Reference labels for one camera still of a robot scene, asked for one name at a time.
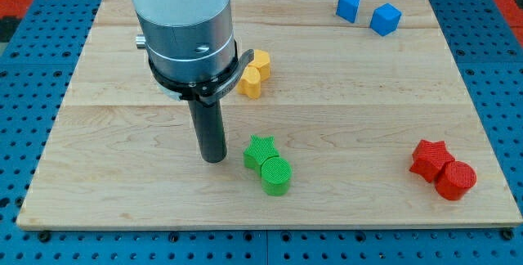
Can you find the green star block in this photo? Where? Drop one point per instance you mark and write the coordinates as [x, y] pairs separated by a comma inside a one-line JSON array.
[[258, 152]]

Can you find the green cylinder block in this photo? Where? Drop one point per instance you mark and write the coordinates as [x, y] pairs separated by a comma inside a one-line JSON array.
[[276, 175]]

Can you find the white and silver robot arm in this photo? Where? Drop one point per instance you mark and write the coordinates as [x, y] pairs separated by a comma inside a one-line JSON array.
[[188, 41]]

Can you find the red star block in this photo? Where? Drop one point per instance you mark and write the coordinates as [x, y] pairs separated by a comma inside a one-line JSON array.
[[429, 159]]

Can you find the yellow heart block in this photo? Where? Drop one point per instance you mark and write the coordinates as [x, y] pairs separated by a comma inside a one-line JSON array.
[[250, 83]]

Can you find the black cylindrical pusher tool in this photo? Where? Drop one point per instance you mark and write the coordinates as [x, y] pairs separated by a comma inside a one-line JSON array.
[[209, 129]]

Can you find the yellow hexagon block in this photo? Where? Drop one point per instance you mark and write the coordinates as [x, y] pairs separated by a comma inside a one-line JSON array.
[[261, 61]]

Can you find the wooden board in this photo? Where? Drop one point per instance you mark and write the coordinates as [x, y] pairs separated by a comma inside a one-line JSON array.
[[346, 106]]

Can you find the blue triangular prism block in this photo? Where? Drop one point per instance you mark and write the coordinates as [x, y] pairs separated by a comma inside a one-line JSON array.
[[348, 9]]

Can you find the blue cube block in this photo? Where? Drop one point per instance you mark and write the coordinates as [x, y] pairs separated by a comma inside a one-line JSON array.
[[385, 19]]

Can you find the red cylinder block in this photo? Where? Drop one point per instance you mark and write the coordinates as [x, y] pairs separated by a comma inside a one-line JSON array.
[[456, 180]]

